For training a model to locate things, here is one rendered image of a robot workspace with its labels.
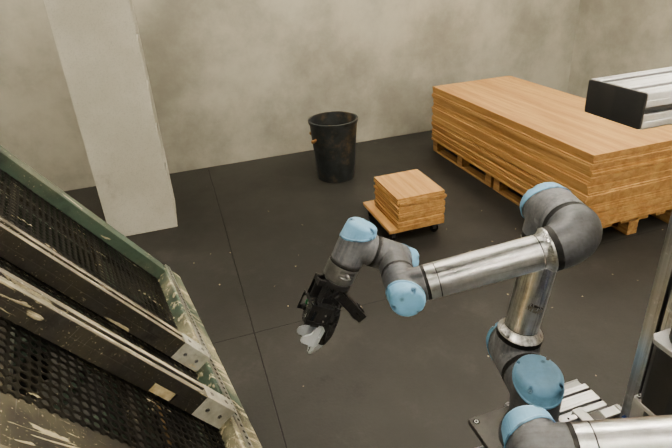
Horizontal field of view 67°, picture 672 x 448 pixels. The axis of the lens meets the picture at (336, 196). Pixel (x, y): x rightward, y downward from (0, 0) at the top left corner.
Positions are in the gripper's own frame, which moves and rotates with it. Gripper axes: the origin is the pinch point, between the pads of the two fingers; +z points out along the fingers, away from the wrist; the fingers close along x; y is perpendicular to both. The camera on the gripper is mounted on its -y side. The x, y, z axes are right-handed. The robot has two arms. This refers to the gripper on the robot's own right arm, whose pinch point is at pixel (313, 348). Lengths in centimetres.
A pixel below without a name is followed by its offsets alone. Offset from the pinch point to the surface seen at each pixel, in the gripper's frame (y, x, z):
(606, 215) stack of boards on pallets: -299, -177, -33
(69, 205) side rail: 63, -115, 31
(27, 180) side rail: 80, -113, 23
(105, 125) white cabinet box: 59, -347, 63
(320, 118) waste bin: -140, -419, 8
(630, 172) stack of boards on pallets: -295, -176, -70
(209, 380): 6, -44, 50
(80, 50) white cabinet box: 91, -347, 11
